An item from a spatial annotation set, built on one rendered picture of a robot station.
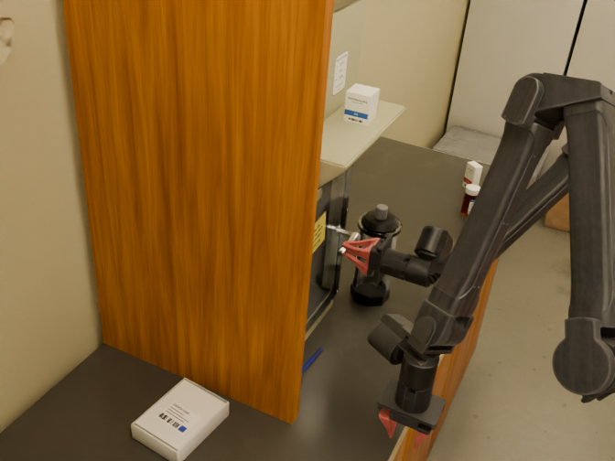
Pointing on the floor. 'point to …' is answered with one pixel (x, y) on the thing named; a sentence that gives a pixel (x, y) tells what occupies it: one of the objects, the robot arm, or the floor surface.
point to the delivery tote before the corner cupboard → (477, 146)
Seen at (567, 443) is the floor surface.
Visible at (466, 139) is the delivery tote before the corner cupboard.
